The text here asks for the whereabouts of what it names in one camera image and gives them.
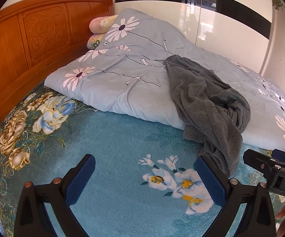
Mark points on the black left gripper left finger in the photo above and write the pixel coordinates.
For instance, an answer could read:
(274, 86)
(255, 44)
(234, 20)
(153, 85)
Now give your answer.
(32, 218)

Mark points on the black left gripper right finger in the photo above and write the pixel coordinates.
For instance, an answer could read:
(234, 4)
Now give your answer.
(258, 218)

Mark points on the grey sweatshirt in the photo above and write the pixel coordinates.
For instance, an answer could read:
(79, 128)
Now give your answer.
(214, 113)

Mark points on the right hand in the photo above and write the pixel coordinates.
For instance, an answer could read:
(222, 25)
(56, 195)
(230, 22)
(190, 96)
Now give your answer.
(281, 215)

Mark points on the teal floral bed blanket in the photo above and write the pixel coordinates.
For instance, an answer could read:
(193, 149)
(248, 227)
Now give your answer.
(145, 181)

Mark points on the white glossy wardrobe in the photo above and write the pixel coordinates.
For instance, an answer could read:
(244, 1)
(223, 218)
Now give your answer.
(250, 32)

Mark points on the green hanging plant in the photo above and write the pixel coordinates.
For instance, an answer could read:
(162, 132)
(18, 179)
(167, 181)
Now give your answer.
(278, 4)

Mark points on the light blue floral quilt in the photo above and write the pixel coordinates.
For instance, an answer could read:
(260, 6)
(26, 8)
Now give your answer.
(125, 74)

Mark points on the orange wooden headboard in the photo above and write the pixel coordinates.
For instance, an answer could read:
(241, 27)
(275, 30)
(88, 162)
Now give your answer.
(39, 36)

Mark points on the yellow floral pillow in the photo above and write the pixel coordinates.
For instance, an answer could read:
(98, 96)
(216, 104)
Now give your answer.
(94, 41)

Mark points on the pink floral pillow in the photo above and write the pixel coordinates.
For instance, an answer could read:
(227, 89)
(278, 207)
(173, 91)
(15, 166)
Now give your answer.
(101, 25)

